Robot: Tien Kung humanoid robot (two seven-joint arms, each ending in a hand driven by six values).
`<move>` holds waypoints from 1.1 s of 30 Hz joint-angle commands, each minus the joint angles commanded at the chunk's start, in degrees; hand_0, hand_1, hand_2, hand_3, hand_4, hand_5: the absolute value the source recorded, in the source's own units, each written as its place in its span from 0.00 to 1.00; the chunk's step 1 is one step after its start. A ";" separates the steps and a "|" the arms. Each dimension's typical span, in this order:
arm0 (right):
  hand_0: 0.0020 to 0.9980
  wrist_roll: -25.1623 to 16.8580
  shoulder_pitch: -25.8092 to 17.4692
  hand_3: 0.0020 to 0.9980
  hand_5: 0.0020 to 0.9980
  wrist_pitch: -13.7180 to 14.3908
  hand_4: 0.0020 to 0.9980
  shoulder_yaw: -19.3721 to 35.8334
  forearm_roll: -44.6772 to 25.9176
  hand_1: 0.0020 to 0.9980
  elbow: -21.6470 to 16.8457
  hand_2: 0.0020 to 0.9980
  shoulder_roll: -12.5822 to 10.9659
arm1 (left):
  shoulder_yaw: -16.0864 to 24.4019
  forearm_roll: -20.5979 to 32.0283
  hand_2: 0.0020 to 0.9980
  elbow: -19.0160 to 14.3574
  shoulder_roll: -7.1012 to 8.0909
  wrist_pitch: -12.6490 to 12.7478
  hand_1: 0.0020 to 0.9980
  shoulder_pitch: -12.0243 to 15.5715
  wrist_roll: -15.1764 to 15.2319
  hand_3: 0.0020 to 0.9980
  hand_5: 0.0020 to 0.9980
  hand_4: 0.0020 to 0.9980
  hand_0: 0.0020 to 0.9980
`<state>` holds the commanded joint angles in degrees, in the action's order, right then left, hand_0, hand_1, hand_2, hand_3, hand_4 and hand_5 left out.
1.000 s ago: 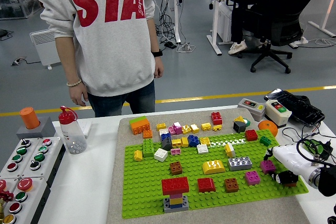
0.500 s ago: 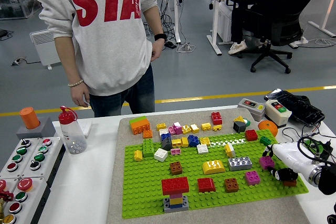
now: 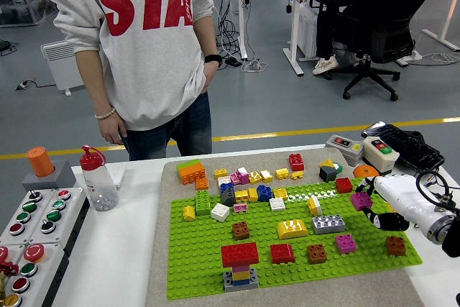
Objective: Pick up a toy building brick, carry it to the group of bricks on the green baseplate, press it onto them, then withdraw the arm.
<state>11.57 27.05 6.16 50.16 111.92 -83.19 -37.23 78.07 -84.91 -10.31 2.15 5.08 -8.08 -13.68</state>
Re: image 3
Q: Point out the long grey brick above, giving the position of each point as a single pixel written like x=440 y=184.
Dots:
x=328 y=225

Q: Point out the small green brick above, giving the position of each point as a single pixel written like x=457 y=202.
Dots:
x=338 y=169

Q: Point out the yellow curved brick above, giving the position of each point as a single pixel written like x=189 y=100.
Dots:
x=293 y=229

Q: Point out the white switch box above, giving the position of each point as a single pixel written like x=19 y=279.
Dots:
x=381 y=161

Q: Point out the clear bottle red cap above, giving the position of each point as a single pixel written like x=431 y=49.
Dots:
x=98 y=184

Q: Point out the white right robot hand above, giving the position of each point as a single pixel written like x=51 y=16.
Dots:
x=399 y=195

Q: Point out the thin yellow brick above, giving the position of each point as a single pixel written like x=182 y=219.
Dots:
x=240 y=275

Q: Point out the small orange brick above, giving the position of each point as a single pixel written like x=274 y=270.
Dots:
x=202 y=184

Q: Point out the black power brick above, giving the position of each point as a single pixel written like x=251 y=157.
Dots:
x=233 y=62

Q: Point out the white square brick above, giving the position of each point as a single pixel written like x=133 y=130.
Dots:
x=220 y=212
x=277 y=204

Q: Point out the white panel heater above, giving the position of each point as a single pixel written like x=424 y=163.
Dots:
x=57 y=66

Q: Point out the large orange brick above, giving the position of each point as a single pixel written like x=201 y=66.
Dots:
x=192 y=174

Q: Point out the green studded baseplate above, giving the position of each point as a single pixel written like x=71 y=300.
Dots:
x=194 y=249

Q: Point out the grey switch box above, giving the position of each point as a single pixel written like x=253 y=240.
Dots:
x=345 y=152

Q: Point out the clear storage crate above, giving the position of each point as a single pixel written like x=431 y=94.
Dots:
x=21 y=5

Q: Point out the white push-button box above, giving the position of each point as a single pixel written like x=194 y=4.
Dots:
x=3 y=254
x=28 y=269
x=22 y=217
x=54 y=215

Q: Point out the orange fruit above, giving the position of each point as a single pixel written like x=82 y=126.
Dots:
x=364 y=171

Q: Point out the thin pink brick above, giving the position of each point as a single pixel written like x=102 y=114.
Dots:
x=240 y=268

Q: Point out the red sloped brick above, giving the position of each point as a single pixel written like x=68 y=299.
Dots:
x=282 y=254

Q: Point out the large red brick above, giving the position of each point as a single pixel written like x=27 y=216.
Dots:
x=240 y=255

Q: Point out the small pink plate brick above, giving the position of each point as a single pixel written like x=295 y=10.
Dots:
x=240 y=207

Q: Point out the yellow wedge brick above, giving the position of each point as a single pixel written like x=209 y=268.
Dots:
x=327 y=164

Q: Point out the person's right forearm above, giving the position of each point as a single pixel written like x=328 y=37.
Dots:
x=95 y=84

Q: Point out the brown square brick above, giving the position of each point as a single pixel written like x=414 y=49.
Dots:
x=396 y=246
x=240 y=231
x=317 y=254

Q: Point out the pink and white brick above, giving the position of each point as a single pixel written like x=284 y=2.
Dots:
x=243 y=176

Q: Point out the white computer case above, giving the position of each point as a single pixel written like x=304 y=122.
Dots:
x=305 y=30

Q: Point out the person's left hand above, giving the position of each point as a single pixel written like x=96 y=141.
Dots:
x=212 y=73

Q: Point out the black office chair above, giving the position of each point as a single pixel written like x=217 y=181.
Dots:
x=395 y=5

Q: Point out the grey block holder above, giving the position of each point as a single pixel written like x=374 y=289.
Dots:
x=63 y=177

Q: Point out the tall green brick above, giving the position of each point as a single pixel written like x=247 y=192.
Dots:
x=203 y=202

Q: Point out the floor socket box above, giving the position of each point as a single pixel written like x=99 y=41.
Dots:
x=23 y=84

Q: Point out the pink square brick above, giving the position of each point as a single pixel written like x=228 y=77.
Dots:
x=346 y=244
x=361 y=201

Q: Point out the grey-brown table mat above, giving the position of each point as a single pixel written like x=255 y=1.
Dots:
x=158 y=249

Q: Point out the person's left forearm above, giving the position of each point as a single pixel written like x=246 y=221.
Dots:
x=206 y=41

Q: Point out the orange cylinder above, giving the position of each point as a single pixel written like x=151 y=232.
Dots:
x=39 y=163

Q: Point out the black wristwatch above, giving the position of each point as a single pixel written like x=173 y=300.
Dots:
x=213 y=59

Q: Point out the lime green flat brick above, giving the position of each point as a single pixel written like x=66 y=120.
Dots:
x=187 y=164

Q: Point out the small yellow brick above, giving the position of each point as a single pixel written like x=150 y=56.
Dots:
x=297 y=175

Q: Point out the grey base brick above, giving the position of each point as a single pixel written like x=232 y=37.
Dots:
x=240 y=288

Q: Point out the white wall switch plate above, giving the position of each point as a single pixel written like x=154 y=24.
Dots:
x=118 y=174

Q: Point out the thin blue brick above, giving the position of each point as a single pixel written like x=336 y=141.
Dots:
x=240 y=281

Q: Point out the person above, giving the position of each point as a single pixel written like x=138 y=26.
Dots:
x=325 y=37
x=151 y=69

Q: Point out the brass fitting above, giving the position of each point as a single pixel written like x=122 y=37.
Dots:
x=2 y=285

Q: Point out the white and yellow brick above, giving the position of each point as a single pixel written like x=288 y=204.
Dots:
x=314 y=206

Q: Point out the dark grey sloped brick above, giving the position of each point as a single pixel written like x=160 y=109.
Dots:
x=228 y=197

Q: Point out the person's right hand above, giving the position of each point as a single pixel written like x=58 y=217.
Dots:
x=112 y=129

